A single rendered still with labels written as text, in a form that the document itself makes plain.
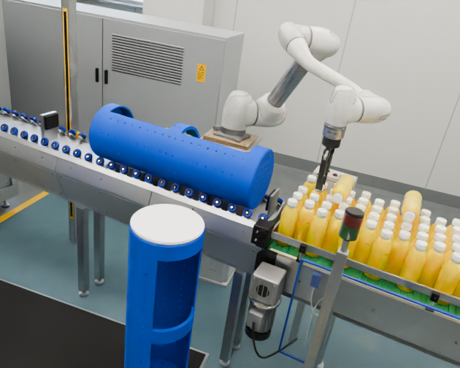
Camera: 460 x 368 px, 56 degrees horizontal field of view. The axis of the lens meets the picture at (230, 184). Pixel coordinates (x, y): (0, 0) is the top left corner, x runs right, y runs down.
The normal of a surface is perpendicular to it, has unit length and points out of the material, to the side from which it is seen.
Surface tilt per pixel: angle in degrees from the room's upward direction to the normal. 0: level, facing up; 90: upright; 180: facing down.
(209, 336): 0
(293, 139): 90
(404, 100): 90
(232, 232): 70
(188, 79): 90
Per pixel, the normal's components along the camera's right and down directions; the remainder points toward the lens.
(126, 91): -0.31, 0.38
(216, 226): -0.36, 0.03
